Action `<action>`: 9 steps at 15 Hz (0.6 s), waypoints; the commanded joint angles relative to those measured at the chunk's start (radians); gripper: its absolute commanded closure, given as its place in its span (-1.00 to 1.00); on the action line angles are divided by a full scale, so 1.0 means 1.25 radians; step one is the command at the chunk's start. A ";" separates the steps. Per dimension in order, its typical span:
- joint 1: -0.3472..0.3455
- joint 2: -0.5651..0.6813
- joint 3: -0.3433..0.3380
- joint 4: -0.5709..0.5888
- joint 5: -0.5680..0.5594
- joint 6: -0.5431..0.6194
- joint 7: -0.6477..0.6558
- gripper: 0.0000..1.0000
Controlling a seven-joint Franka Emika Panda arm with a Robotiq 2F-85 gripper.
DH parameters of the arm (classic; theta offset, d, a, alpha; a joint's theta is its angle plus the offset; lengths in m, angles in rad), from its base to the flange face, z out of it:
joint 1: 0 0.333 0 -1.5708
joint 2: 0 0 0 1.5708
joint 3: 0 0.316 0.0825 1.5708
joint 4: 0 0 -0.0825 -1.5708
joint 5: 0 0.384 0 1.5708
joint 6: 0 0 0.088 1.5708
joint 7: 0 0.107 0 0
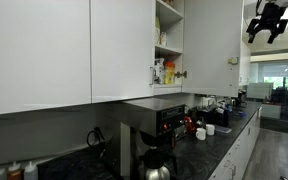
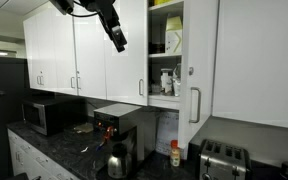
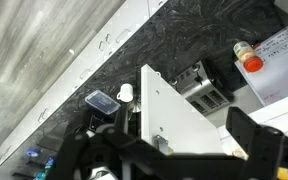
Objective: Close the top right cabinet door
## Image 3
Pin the white handwritten paper sheet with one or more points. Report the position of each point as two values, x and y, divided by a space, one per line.
280 70

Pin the blue packets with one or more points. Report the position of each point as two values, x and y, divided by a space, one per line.
49 163

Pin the steel four slot toaster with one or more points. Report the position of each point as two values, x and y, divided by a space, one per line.
200 88

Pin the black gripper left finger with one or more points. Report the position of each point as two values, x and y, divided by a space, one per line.
84 153

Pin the white cabinet door with lock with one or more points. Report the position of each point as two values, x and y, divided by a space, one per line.
174 116

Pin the white base cabinet unit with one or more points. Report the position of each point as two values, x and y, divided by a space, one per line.
65 87

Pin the spice bottle red lid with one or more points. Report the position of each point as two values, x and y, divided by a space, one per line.
247 55

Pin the blue round lid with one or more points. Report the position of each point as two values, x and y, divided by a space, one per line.
33 152

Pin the black condiment organizer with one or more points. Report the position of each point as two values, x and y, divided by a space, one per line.
47 140

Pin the yellow bottle orange lid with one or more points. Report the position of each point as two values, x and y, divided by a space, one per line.
285 174

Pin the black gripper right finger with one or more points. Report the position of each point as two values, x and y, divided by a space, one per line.
267 150

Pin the white mug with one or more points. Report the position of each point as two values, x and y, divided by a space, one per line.
126 93

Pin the clear plastic food container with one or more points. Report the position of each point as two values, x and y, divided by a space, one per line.
102 101

